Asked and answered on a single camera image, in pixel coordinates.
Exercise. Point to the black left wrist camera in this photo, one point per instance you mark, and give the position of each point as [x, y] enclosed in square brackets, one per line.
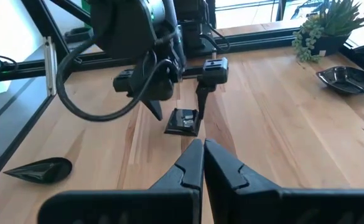
[156, 84]

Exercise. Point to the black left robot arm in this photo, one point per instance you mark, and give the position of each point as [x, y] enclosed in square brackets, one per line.
[119, 28]

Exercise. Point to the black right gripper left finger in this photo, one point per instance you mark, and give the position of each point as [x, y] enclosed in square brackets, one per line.
[184, 174]

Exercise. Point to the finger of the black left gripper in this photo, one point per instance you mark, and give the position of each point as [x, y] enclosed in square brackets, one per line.
[214, 71]
[122, 81]

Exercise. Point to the silver metal bracket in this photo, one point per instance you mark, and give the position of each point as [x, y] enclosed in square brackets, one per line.
[50, 65]

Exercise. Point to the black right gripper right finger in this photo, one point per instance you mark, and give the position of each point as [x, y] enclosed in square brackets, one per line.
[228, 183]

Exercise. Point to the green succulent plant in pot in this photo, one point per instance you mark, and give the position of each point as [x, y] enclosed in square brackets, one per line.
[328, 31]

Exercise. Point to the black square mini plate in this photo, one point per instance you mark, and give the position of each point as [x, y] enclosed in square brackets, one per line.
[181, 124]

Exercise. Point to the black teardrop mini plate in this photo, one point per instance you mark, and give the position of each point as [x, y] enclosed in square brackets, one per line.
[44, 170]

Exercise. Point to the black leaf-shaped mini plate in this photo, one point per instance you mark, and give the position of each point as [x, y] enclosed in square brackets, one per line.
[346, 81]

